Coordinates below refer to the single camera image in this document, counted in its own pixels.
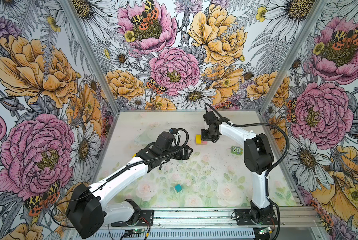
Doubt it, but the yellow long block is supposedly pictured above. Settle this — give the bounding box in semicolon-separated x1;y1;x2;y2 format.
196;135;202;145

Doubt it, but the green owl number block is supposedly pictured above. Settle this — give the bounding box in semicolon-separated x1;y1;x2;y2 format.
231;146;243;156

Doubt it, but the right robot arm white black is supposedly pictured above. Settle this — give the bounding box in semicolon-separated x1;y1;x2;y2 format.
201;112;274;225

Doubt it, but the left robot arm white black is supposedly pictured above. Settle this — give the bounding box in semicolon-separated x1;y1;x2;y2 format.
66;128;193;239

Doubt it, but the teal cube block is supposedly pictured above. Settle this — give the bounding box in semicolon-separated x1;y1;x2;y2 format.
174;184;183;193

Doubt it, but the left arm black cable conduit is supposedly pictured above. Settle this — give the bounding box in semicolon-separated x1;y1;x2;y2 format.
50;127;190;229

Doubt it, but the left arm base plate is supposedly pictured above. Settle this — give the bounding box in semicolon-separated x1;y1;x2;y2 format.
111;210;155;227

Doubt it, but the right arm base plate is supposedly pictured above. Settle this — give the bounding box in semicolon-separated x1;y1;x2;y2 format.
234;209;278;226

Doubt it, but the white vented cable duct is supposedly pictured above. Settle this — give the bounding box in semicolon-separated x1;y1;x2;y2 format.
89;228;255;240

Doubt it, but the aluminium front rail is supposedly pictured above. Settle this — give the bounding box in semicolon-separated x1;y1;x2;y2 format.
64;206;324;230

